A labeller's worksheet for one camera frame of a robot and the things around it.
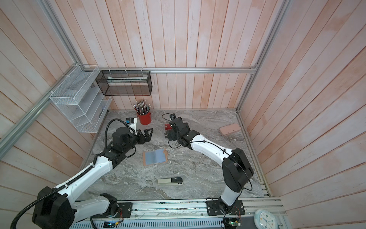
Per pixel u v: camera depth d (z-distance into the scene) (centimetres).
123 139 60
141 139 71
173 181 78
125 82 106
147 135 72
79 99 72
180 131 65
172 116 74
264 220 69
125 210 73
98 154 56
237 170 45
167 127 100
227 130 106
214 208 73
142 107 101
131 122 69
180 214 73
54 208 39
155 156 93
